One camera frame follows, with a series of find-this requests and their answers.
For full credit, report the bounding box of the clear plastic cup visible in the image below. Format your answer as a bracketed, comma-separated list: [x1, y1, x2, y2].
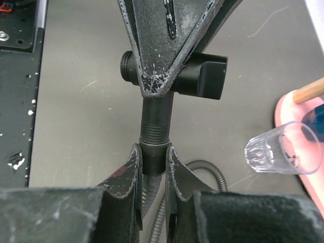
[244, 121, 323, 175]

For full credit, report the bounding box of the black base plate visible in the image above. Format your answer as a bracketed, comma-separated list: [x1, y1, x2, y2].
[1, 1, 48, 188]

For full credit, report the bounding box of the dark blue mug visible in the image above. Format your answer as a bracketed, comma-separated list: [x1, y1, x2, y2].
[302, 104, 323, 142]

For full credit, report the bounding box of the black corrugated hose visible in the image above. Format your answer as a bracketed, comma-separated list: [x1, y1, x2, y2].
[139, 140, 228, 243]

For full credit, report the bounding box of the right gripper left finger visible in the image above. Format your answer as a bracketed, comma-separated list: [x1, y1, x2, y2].
[96, 143, 143, 242]

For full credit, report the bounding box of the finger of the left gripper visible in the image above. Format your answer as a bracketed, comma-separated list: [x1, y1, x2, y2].
[118, 0, 241, 98]

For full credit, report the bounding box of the black valve fitting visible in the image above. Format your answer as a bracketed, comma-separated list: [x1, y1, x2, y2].
[119, 50, 228, 144]

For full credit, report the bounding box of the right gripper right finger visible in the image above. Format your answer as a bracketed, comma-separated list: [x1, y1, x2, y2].
[166, 144, 217, 242]

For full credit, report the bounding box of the pink three-tier shelf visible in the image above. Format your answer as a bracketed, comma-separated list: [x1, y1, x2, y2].
[274, 78, 323, 214]

